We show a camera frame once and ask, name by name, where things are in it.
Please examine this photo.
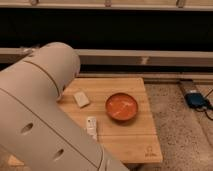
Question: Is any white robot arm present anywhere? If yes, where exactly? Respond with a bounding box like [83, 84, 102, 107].
[0, 42, 128, 171]

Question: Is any small white eraser block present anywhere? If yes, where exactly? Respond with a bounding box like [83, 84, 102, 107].
[74, 91, 90, 108]

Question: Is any orange round bowl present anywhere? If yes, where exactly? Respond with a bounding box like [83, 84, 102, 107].
[105, 93, 138, 121]

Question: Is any white rectangular remote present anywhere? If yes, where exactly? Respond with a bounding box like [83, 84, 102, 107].
[86, 116, 98, 140]

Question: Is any blue device on floor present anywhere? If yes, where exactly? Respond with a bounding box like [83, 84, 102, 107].
[184, 93, 206, 108]

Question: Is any black cable on floor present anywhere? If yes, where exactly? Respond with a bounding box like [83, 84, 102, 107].
[195, 88, 213, 121]

